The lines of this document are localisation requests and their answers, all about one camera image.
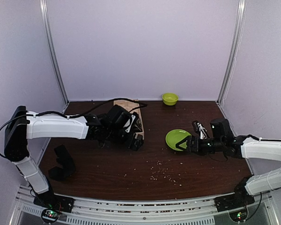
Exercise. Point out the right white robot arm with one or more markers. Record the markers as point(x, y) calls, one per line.
point(241, 147)

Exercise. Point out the green plate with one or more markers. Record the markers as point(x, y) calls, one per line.
point(174, 136)

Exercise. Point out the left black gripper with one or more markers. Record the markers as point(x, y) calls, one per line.
point(136, 145)

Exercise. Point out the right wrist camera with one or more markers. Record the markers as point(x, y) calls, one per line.
point(200, 130)

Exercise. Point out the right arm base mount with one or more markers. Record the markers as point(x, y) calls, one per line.
point(236, 208)

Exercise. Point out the black necktie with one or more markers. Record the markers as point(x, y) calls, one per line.
point(66, 162)

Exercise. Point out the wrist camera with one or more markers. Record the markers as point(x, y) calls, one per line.
point(200, 130)
point(129, 124)

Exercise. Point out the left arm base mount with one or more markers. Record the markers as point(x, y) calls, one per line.
point(51, 212)

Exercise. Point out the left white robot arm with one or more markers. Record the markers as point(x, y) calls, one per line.
point(116, 126)

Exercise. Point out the wooden compartment box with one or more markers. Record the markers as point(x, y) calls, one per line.
point(133, 107)

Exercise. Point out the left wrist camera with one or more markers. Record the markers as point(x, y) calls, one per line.
point(129, 124)

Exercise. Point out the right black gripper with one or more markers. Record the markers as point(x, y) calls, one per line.
point(190, 139)

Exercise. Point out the left aluminium frame post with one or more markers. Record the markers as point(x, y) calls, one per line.
point(52, 52)

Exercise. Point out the right aluminium frame post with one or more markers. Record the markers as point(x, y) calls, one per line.
point(233, 51)

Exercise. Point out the patterned rolled tie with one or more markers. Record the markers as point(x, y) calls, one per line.
point(138, 126)

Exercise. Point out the green bowl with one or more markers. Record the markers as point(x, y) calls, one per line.
point(170, 99)

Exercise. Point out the front aluminium rail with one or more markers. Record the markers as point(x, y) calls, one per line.
point(194, 211)

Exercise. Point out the aluminium frame post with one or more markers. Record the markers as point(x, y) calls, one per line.
point(52, 52)
point(233, 51)

